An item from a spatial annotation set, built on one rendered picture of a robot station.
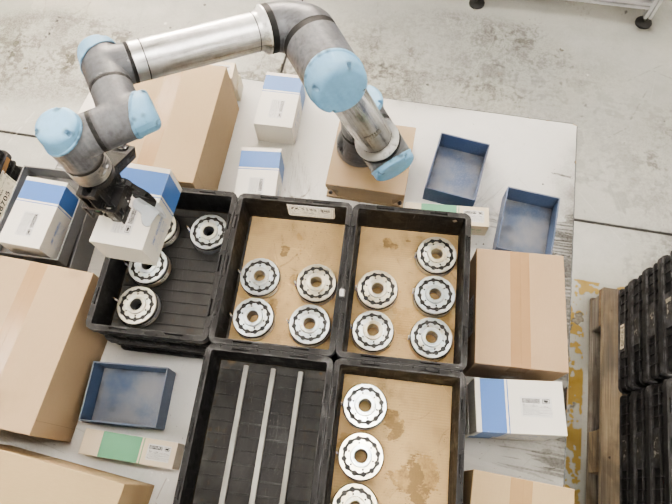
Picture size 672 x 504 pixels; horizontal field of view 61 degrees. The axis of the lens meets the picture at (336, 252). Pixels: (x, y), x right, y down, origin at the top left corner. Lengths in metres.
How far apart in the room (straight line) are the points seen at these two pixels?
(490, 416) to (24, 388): 1.08
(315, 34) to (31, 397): 1.03
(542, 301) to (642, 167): 1.49
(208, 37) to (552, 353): 1.03
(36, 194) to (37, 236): 0.13
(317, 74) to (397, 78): 1.82
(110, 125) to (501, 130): 1.24
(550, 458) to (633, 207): 1.46
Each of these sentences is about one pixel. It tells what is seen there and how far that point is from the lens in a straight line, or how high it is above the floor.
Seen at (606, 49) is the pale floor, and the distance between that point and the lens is 3.24.
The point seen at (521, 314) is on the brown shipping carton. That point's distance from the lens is 1.47.
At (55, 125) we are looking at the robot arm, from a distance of 1.05.
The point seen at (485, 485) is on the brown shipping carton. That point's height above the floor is 0.86.
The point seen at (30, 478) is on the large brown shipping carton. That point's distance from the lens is 1.49.
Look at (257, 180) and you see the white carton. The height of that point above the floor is 0.79.
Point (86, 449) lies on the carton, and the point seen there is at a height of 0.76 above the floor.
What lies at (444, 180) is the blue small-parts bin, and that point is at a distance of 1.77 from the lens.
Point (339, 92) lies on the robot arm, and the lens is 1.12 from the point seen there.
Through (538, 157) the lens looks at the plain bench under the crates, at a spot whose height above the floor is 0.70.
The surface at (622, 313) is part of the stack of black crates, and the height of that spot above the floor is 0.18.
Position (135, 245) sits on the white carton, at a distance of 1.27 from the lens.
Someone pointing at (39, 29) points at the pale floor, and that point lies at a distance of 3.53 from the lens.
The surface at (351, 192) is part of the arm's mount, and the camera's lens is 1.68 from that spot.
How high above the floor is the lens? 2.21
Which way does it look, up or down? 67 degrees down
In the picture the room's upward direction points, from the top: 5 degrees counter-clockwise
